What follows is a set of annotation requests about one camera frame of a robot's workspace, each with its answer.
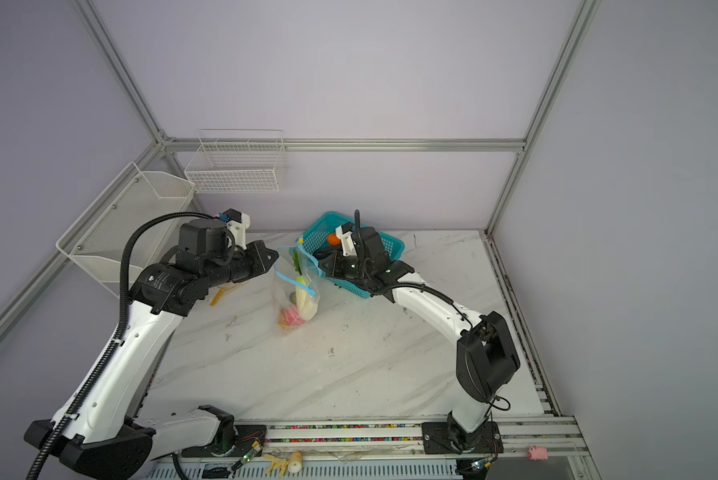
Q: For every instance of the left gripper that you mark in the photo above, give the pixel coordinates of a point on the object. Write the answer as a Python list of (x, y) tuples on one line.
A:
[(255, 251)]

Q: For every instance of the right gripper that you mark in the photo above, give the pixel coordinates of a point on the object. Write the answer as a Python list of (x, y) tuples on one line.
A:
[(333, 258)]

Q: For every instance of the clear zip top bag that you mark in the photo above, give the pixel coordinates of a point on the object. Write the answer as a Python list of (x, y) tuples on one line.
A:
[(284, 285)]

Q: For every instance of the white toy radish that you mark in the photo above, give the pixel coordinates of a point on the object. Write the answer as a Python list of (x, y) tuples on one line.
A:
[(307, 280)]

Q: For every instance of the pink toy fruit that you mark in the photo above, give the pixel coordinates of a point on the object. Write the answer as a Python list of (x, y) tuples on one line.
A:
[(290, 317)]

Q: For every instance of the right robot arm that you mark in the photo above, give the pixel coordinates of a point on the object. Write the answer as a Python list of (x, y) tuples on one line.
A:
[(486, 358)]

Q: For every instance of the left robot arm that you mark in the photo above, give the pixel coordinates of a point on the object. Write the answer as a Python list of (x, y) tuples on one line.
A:
[(97, 432)]

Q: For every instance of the orange toy fruit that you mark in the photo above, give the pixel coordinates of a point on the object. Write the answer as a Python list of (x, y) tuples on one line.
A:
[(333, 239)]

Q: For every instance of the teal plastic basket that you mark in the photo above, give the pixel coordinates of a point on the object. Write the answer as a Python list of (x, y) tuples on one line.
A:
[(315, 238)]

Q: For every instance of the white mesh upper shelf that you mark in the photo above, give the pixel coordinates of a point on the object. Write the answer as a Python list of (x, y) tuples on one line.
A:
[(96, 240)]

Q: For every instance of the wooden toy figure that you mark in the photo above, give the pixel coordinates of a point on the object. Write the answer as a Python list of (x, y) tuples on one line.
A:
[(293, 464)]

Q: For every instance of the pink toy pig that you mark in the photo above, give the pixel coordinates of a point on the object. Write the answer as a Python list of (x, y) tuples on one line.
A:
[(537, 453)]

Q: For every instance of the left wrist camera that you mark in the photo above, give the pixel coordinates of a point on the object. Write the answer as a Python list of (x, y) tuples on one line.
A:
[(237, 223)]

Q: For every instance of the white wire basket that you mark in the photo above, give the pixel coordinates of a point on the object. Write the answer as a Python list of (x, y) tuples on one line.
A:
[(238, 161)]

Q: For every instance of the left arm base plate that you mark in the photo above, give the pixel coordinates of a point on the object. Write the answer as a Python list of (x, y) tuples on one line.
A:
[(236, 446)]

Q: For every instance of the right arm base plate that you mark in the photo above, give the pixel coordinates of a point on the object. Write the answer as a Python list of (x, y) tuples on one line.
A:
[(449, 438)]

